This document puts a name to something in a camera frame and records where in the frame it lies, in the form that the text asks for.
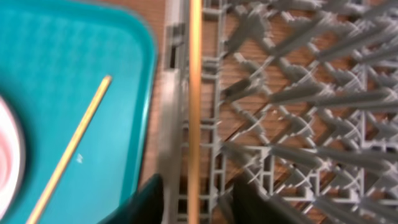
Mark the grey dish rack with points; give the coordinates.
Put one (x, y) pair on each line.
(301, 96)

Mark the wooden chopstick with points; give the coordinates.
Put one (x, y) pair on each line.
(194, 111)
(49, 189)

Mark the teal serving tray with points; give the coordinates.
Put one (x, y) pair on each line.
(54, 55)

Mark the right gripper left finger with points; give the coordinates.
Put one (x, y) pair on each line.
(145, 206)

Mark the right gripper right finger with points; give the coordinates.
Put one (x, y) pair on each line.
(261, 205)

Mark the pink shallow bowl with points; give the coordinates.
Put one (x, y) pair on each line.
(13, 156)

